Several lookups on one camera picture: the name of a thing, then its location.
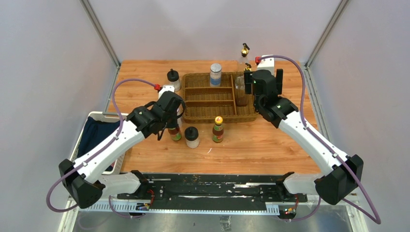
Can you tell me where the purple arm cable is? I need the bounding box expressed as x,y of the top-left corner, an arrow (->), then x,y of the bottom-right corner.
46,78 -> 158,219
259,55 -> 382,225

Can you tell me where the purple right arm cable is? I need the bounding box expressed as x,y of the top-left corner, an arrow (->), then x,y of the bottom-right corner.
259,55 -> 382,225

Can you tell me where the clear oil bottle gold spout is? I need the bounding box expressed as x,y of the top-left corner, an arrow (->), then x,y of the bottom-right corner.
236,43 -> 250,72

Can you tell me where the aluminium frame post right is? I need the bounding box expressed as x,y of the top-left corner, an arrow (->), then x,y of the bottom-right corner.
305,0 -> 350,68

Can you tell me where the wicker divided tray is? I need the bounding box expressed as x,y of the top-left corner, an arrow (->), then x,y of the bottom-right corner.
181,72 -> 258,124

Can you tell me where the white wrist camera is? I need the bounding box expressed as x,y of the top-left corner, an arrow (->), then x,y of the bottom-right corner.
255,55 -> 275,75
154,84 -> 175,99

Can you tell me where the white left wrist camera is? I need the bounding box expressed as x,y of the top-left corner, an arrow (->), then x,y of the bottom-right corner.
154,84 -> 175,99

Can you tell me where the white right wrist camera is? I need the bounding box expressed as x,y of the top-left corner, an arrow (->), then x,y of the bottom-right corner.
255,55 -> 275,75

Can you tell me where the oil bottle with brown residue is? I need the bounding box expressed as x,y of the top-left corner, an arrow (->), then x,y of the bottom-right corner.
234,62 -> 251,106

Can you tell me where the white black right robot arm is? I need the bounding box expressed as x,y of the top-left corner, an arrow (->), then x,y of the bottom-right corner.
244,70 -> 364,205

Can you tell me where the navy blue cloth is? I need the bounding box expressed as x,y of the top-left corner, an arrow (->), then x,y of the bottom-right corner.
77,116 -> 120,158

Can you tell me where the white laundry basket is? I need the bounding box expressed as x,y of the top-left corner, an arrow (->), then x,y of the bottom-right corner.
69,111 -> 126,175

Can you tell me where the sauce bottle yellow cap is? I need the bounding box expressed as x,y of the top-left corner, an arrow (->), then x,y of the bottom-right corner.
168,126 -> 182,141
212,116 -> 224,143

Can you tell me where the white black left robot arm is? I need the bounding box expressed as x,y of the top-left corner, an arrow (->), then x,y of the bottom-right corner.
59,91 -> 185,209

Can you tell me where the silver-lid shaker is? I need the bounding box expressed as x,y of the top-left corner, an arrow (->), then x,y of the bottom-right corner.
209,63 -> 222,87

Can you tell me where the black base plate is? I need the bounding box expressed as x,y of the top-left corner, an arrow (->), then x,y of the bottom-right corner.
117,173 -> 308,213

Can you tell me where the black-lid spice jar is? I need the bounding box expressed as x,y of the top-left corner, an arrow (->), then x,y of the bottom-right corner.
167,69 -> 181,92
184,126 -> 200,149

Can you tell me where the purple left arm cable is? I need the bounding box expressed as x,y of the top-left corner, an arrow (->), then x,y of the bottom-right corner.
46,78 -> 158,219

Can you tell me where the aluminium frame post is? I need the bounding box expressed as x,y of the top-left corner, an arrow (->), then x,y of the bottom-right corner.
305,0 -> 350,68
80,0 -> 121,69

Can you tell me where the black-lid spice jar rear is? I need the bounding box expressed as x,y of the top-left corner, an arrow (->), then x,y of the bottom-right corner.
167,69 -> 181,92

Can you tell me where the aluminium frame post left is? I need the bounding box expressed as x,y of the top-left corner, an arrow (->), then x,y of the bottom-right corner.
80,0 -> 121,69

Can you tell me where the black-lid spice jar front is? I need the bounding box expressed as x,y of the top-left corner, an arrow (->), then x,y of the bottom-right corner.
184,126 -> 200,149

